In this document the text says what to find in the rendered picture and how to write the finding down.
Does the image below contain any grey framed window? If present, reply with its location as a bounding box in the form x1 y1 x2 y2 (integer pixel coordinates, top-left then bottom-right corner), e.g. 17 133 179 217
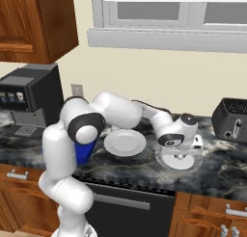
87 0 247 55

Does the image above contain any silver cupboard door handle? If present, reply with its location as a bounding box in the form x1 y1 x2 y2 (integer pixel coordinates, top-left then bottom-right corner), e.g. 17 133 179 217
219 224 230 237
231 225 241 237

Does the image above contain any grey dishwasher handle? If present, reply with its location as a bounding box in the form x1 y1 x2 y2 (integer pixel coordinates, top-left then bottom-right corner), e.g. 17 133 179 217
93 193 151 212

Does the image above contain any wooden drawer front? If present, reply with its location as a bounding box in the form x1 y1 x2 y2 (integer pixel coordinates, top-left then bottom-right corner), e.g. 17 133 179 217
173 191 247 224
0 163 46 192

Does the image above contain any black dishwasher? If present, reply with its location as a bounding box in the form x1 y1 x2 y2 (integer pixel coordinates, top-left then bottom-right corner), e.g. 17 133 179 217
71 175 177 237

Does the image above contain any white round plate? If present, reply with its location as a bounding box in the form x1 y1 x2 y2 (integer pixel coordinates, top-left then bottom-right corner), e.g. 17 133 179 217
103 128 148 158

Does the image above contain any black toaster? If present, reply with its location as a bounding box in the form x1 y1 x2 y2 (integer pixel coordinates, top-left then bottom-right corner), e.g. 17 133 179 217
210 97 247 144

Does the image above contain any black coffee machine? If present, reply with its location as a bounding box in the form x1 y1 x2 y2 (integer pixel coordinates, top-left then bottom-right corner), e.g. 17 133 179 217
0 63 65 138

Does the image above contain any wooden cupboard door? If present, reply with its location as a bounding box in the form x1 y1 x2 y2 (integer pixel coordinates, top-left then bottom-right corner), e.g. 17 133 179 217
0 186 63 237
169 205 247 237

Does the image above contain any wooden wall cupboard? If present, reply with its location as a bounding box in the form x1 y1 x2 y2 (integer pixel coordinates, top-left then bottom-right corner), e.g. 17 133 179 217
0 0 80 66

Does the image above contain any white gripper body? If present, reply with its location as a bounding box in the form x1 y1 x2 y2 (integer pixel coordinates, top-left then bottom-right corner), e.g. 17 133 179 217
159 142 205 161

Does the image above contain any blue cup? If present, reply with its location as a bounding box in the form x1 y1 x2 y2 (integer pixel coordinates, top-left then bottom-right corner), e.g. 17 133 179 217
73 139 98 166

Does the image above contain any grey wall socket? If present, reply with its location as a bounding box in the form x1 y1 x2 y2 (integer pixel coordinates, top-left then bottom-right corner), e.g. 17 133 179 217
70 83 85 97

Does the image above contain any silver drawer handle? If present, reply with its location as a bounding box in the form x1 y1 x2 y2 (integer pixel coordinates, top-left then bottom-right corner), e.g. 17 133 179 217
6 169 30 181
224 203 247 219

